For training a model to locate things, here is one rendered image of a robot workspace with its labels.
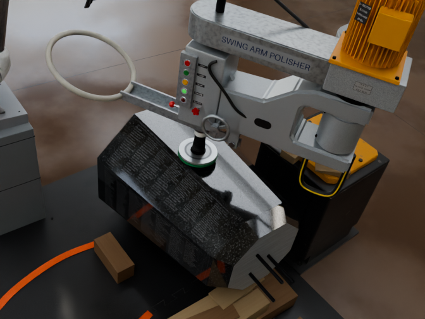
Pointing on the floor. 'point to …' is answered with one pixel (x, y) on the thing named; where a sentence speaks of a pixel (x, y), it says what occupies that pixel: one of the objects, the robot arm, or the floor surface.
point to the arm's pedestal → (19, 179)
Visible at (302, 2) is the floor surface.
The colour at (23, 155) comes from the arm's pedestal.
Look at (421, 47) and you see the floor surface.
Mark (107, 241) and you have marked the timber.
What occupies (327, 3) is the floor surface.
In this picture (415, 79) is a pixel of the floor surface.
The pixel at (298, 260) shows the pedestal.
